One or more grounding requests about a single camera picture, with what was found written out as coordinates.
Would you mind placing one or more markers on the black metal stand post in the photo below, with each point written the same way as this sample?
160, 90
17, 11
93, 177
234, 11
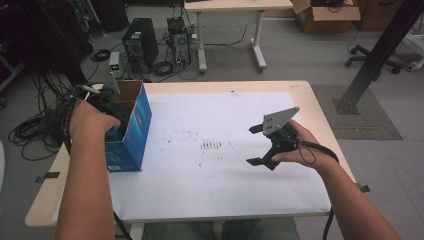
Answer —
383, 50

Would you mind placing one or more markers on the open cardboard box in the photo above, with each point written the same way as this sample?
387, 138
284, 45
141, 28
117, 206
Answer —
328, 18

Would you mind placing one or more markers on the black office chair base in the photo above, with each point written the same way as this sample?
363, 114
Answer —
361, 56

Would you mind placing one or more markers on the grey floor mat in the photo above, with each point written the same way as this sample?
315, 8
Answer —
373, 126

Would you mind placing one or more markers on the black tape strip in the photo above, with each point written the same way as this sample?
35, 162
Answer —
48, 176
363, 188

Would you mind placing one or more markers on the grey open computer case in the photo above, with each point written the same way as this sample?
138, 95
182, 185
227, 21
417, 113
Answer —
180, 43

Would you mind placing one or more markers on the blue cardboard box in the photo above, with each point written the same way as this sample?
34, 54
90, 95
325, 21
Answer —
136, 140

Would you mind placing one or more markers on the person's leg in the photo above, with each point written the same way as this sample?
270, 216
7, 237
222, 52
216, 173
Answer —
180, 232
263, 230

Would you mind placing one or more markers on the person's right hand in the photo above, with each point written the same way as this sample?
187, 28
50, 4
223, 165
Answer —
306, 150

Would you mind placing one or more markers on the white table mat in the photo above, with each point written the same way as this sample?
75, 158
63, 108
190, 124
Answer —
206, 186

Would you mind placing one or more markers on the person's right leg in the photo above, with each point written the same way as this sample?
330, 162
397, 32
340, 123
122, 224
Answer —
263, 230

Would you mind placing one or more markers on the white device on floor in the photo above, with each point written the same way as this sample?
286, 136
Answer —
415, 65

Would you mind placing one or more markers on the brown cardboard box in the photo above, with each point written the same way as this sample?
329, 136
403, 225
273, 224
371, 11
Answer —
380, 15

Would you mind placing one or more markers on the black computer tower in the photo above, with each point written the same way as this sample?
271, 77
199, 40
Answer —
140, 41

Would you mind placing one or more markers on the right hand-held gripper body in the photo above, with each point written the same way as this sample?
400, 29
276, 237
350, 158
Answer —
278, 121

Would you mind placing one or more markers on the person's left leg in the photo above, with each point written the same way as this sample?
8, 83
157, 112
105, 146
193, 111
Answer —
180, 232

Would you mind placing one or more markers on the wooden desk with white legs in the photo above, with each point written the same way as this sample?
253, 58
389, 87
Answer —
240, 5

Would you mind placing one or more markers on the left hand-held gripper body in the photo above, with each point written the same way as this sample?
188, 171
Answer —
111, 86

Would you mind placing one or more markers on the person's left hand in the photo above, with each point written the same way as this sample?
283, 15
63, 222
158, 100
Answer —
88, 123

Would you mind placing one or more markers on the white table leg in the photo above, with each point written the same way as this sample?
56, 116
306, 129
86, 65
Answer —
136, 232

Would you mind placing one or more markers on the small grey power supply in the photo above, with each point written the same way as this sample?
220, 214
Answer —
114, 65

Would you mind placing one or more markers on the black curtain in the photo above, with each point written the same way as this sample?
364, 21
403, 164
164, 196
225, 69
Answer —
40, 33

